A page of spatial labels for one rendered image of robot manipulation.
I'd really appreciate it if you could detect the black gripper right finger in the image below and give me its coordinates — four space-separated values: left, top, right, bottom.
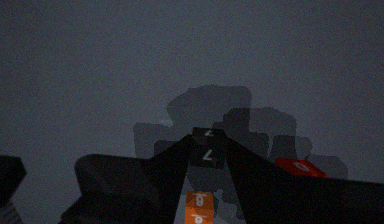
226 138 384 224

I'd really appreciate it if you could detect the red block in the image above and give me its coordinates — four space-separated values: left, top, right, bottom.
274 158 328 178

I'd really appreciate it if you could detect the orange block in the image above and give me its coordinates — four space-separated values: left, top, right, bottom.
185 191 214 224

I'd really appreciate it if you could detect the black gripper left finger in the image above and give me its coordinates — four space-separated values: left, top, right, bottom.
74 134 192 224

